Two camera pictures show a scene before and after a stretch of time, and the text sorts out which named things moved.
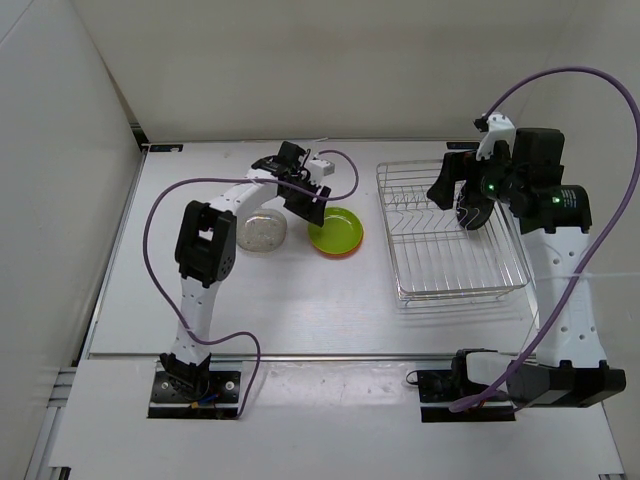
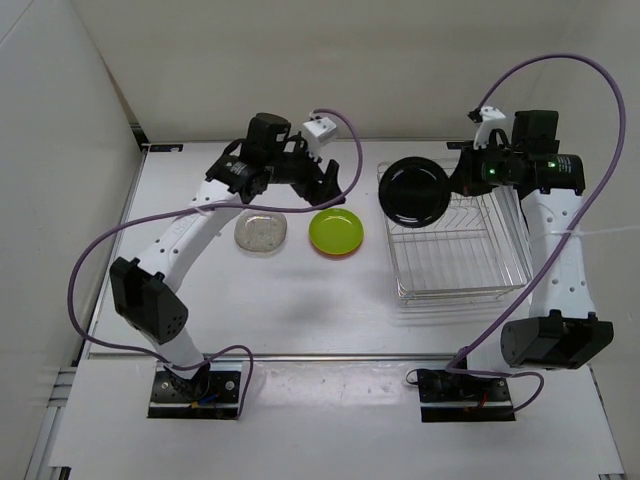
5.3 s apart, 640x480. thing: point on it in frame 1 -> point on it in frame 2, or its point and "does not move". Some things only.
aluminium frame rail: (39, 468) does not move
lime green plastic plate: (341, 231) does not move
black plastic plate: (474, 208) -> (414, 192)
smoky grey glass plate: (261, 231) does not move
